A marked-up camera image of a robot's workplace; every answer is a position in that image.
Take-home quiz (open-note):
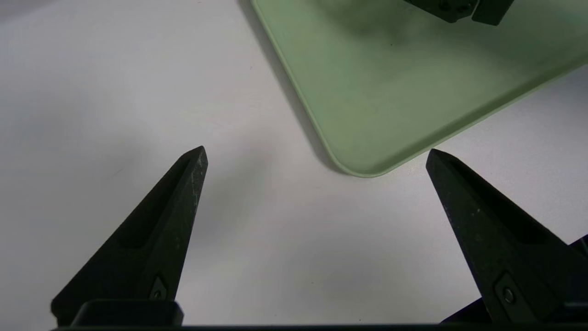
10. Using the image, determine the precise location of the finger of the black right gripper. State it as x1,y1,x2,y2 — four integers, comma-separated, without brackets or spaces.
403,0,479,23
472,0,515,26

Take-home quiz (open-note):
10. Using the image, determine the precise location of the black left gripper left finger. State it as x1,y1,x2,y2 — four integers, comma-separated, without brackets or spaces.
51,146,209,325

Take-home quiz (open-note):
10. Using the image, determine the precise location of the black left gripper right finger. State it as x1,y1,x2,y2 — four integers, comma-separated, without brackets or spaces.
426,148,588,323

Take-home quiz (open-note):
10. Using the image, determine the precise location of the light green plastic tray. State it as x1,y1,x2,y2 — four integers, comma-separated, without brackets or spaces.
250,0,588,178

